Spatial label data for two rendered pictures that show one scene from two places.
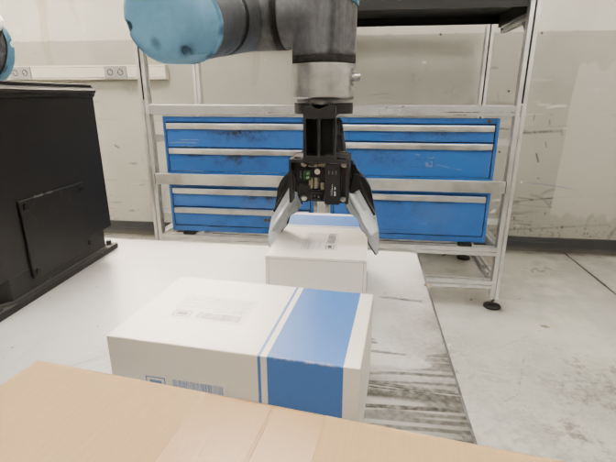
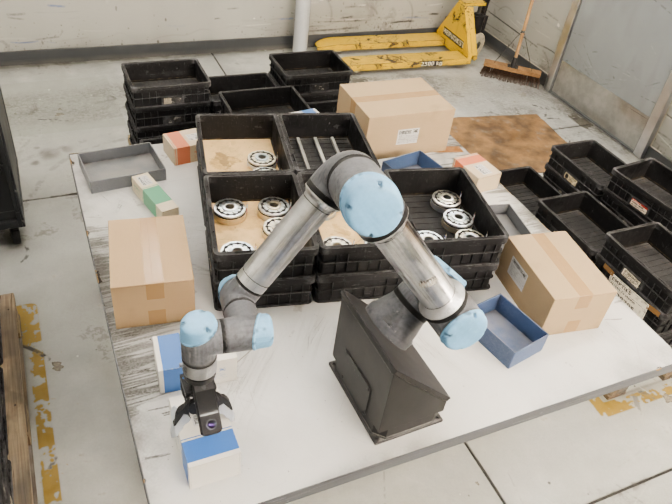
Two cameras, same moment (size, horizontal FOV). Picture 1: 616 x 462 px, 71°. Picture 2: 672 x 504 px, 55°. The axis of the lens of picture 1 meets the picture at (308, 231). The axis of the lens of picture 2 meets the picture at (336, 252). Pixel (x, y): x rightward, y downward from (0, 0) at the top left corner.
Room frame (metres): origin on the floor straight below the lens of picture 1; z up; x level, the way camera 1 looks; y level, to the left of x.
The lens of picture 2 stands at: (1.43, -0.35, 2.09)
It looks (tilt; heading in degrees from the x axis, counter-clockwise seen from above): 39 degrees down; 143
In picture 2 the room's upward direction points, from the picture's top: 8 degrees clockwise
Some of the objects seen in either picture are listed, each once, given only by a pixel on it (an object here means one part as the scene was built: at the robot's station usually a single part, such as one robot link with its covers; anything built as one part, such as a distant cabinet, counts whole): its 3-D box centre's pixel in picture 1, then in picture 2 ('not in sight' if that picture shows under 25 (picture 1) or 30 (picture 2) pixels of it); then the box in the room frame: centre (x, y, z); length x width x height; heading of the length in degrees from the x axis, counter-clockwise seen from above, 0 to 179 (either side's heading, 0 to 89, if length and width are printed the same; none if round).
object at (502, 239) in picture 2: not in sight; (442, 204); (0.21, 0.95, 0.92); 0.40 x 0.30 x 0.02; 162
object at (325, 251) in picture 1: (323, 262); (204, 435); (0.57, -0.02, 0.75); 0.20 x 0.12 x 0.09; 172
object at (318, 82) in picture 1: (325, 84); (198, 363); (0.54, -0.02, 0.98); 0.08 x 0.08 x 0.05
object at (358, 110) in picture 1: (323, 110); not in sight; (2.01, -0.07, 0.91); 1.70 x 0.10 x 0.05; 82
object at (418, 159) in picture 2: not in sight; (412, 171); (-0.21, 1.18, 0.74); 0.20 x 0.15 x 0.07; 94
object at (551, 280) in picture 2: not in sight; (552, 281); (0.55, 1.17, 0.78); 0.30 x 0.22 x 0.16; 164
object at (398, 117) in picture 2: not in sight; (393, 117); (-0.51, 1.28, 0.80); 0.40 x 0.30 x 0.20; 82
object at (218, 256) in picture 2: not in sight; (258, 213); (0.02, 0.38, 0.92); 0.40 x 0.30 x 0.02; 162
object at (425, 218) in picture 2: not in sight; (439, 217); (0.21, 0.95, 0.87); 0.40 x 0.30 x 0.11; 162
